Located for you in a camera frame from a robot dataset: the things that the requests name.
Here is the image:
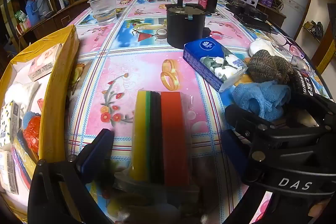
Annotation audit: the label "wooden wall shelf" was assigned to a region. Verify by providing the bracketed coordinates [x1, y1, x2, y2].
[302, 26, 326, 44]

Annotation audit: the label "brown knit cloth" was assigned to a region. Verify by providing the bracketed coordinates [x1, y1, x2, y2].
[247, 49, 295, 84]

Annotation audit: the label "eyeglasses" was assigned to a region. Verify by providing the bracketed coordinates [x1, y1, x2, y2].
[272, 34, 314, 73]

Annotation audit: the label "white cloth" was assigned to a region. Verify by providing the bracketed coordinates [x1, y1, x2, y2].
[5, 81, 40, 111]
[248, 38, 282, 57]

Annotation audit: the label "green snack packets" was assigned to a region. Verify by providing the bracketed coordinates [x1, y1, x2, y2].
[14, 11, 32, 35]

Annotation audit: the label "wooden cabinet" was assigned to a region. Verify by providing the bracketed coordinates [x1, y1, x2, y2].
[257, 2, 287, 28]

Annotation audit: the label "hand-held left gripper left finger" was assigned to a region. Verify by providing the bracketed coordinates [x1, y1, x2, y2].
[28, 129, 115, 224]

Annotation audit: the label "pink tissue pack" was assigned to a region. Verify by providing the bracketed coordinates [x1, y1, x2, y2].
[28, 43, 63, 82]

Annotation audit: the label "printed tablecloth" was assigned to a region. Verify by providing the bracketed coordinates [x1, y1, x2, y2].
[60, 0, 331, 224]

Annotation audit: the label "red plastic bag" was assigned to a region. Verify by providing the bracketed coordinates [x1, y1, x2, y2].
[23, 116, 42, 155]

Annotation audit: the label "grey kettle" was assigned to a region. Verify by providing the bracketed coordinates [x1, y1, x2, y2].
[34, 0, 54, 21]

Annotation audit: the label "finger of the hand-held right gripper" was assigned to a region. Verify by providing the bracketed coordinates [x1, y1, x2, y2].
[225, 105, 327, 146]

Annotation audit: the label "blue thermos jug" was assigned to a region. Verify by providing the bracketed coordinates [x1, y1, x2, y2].
[25, 0, 41, 28]

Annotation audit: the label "clear drinking glass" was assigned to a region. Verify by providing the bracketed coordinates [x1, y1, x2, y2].
[87, 0, 118, 27]

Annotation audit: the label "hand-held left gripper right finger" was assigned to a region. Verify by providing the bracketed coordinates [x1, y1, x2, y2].
[223, 130, 264, 224]

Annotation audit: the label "black phone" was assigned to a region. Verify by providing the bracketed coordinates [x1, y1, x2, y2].
[236, 15, 275, 33]

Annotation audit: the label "white labelled tissue pack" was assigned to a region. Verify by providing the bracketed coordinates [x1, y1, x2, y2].
[0, 149, 19, 194]

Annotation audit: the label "yellow taped cardboard box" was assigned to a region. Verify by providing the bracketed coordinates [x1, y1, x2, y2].
[0, 25, 80, 224]

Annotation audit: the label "blue floral tissue pack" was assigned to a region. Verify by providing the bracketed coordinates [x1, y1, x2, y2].
[183, 36, 249, 92]

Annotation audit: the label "blue towel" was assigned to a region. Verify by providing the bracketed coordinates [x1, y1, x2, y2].
[22, 111, 42, 130]
[232, 80, 292, 121]

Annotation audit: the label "black clamp gadget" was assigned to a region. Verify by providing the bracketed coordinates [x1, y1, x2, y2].
[226, 0, 269, 22]

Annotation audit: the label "black cylindrical device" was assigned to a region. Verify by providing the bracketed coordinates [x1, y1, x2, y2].
[165, 0, 207, 49]

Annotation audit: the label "yellow green black red sponge pack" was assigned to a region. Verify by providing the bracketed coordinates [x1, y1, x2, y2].
[129, 90, 193, 189]

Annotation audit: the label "lemon print tissue pack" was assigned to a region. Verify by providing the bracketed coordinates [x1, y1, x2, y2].
[0, 100, 21, 147]

